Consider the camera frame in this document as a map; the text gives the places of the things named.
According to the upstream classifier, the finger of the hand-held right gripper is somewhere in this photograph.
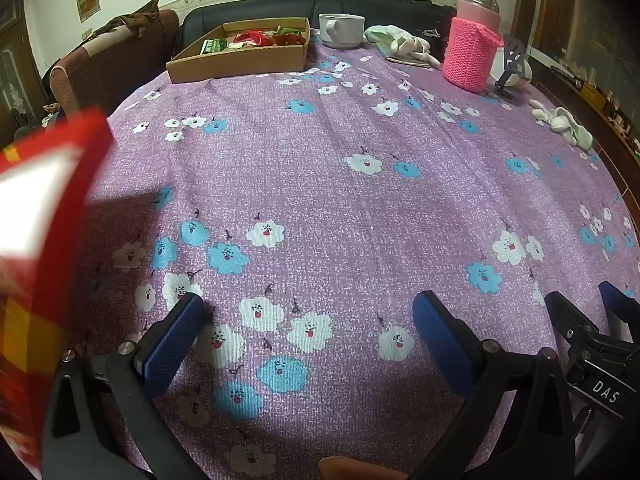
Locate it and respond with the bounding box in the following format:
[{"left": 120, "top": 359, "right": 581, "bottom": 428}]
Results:
[
  {"left": 600, "top": 280, "right": 640, "bottom": 343},
  {"left": 545, "top": 290, "right": 601, "bottom": 356}
]

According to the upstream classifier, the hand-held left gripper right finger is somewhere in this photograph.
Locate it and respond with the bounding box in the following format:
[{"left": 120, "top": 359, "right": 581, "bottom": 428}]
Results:
[{"left": 407, "top": 290, "right": 576, "bottom": 480}]

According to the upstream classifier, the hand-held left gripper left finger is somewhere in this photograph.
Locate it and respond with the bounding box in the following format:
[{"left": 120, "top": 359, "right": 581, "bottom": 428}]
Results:
[{"left": 42, "top": 292, "right": 211, "bottom": 480}]

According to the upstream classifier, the red snack box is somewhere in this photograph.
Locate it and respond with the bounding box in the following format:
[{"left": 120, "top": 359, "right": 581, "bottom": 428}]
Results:
[{"left": 0, "top": 108, "right": 116, "bottom": 473}]

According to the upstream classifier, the brown cardboard box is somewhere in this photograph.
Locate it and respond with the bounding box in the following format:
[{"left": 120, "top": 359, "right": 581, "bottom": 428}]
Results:
[{"left": 165, "top": 17, "right": 312, "bottom": 84}]

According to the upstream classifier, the white glove with green cuff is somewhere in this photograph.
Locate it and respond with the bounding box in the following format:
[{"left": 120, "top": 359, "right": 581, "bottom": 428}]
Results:
[{"left": 529, "top": 99, "right": 596, "bottom": 151}]

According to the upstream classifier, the purple floral tablecloth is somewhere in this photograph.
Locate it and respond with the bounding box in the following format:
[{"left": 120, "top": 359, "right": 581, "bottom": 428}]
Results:
[{"left": 65, "top": 35, "right": 640, "bottom": 480}]

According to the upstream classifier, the white jar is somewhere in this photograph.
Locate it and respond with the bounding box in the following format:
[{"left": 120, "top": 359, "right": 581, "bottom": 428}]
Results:
[{"left": 489, "top": 52, "right": 533, "bottom": 87}]

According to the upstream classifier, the black phone stand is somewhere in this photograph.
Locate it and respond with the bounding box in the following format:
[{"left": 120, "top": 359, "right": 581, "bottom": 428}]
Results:
[{"left": 492, "top": 33, "right": 526, "bottom": 99}]

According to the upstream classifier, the wooden sideboard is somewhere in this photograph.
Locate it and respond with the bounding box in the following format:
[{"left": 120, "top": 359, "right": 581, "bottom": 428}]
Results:
[{"left": 520, "top": 0, "right": 640, "bottom": 153}]

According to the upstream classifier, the pink bottle with knitted sleeve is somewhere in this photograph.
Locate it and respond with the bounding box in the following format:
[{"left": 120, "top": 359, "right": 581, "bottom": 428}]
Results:
[{"left": 443, "top": 0, "right": 502, "bottom": 93}]

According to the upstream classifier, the brown armchair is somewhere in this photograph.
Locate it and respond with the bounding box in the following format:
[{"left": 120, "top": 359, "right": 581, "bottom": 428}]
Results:
[{"left": 49, "top": 8, "right": 180, "bottom": 117}]

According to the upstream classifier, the pair of white gloves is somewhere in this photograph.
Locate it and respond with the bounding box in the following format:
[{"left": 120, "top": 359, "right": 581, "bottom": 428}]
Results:
[{"left": 364, "top": 24, "right": 442, "bottom": 69}]

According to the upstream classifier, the red snack packet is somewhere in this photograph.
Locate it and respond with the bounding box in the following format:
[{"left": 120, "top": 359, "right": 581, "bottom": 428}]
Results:
[{"left": 232, "top": 30, "right": 274, "bottom": 49}]

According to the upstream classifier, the wooden glass cabinet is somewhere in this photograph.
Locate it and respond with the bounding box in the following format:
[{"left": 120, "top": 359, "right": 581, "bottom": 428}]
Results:
[{"left": 0, "top": 0, "right": 52, "bottom": 136}]

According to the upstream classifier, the white mug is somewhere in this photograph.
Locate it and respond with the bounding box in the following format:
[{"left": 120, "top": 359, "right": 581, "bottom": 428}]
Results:
[{"left": 318, "top": 13, "right": 366, "bottom": 50}]

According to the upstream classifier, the brown jacket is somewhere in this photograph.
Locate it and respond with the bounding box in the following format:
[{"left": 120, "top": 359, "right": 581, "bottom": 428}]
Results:
[{"left": 89, "top": 0, "right": 161, "bottom": 37}]

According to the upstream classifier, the dark leather sofa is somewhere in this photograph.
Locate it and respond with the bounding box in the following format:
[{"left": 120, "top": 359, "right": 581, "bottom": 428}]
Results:
[{"left": 172, "top": 0, "right": 458, "bottom": 61}]

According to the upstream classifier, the small framed wall picture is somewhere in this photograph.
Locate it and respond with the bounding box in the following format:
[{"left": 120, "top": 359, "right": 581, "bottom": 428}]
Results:
[{"left": 76, "top": 0, "right": 102, "bottom": 24}]

